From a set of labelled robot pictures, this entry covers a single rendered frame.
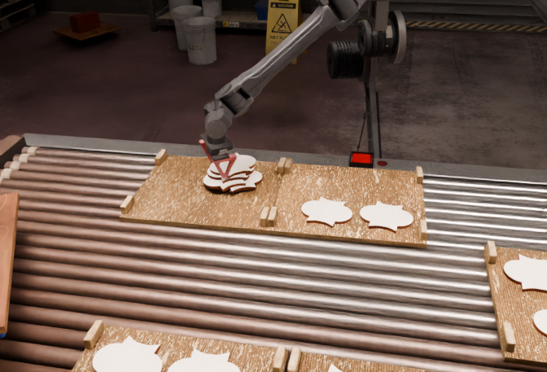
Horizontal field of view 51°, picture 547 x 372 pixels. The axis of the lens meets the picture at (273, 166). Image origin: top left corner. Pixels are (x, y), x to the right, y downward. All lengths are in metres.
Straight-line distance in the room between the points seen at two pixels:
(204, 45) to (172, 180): 3.60
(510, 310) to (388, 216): 0.39
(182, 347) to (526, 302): 0.74
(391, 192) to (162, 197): 0.66
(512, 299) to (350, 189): 0.55
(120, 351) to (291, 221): 0.56
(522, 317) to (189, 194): 0.92
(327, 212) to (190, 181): 0.44
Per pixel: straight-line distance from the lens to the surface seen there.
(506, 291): 1.40
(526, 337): 1.31
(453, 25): 6.30
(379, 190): 1.66
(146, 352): 1.22
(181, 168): 1.79
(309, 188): 1.66
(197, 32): 5.22
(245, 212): 1.57
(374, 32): 2.21
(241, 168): 1.66
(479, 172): 1.85
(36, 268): 1.55
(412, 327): 1.29
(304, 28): 1.54
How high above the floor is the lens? 1.84
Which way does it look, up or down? 31 degrees down
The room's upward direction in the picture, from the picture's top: 2 degrees counter-clockwise
